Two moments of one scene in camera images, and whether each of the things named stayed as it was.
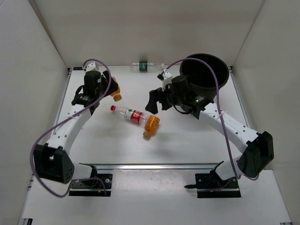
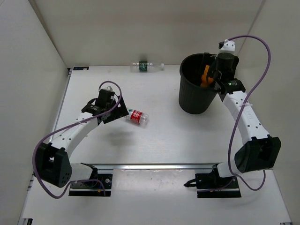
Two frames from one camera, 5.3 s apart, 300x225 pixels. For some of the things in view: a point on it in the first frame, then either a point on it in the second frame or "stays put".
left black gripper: (102, 79) → (120, 112)
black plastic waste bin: (201, 77) stays put
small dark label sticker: (78, 68) stays put
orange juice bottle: (151, 124) → (204, 83)
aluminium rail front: (156, 166) stays put
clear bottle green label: (146, 66) stays put
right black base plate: (210, 185) stays put
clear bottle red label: (130, 114) stays put
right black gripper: (157, 95) → (206, 61)
